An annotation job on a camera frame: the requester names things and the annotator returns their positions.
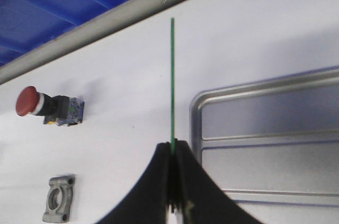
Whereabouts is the grey metal mounting bracket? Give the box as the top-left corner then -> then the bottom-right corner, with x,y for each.
42,174 -> 75,223

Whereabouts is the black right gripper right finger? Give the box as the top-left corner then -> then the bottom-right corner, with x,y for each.
172,140 -> 260,223

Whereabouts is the red emergency stop button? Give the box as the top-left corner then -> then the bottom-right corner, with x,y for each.
15,86 -> 85,126

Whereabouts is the steel shelf front rail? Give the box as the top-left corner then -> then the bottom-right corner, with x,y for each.
1,0 -> 186,84

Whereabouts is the green circuit board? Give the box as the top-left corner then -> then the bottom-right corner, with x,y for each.
170,17 -> 176,155

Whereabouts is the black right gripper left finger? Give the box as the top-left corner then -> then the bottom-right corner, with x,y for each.
100,143 -> 171,223

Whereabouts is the silver metal tray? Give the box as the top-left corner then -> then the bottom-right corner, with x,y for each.
190,67 -> 338,223

